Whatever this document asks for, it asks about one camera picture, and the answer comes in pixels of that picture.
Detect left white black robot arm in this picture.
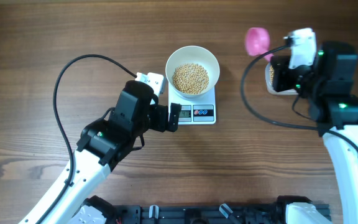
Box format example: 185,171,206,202
22,80,181,223

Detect pink plastic measuring scoop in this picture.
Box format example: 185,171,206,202
244,27,270,56

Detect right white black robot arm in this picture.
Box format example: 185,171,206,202
270,39,358,223

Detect left black camera cable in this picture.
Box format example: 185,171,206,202
34,54,138,224

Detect right black camera cable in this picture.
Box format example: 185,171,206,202
240,44,358,200

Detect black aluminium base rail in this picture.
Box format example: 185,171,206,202
73,194,332,224

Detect white round bowl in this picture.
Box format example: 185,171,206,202
165,45,220,98

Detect clear plastic container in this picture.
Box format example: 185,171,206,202
265,63,297,95

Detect white digital kitchen scale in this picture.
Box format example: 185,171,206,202
168,84,216,125

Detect pile of soybeans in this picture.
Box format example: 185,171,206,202
269,66,274,84

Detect black camera cable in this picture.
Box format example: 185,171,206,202
240,44,358,200
34,54,138,224

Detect soybeans in white bowl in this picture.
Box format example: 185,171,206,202
173,63,209,95

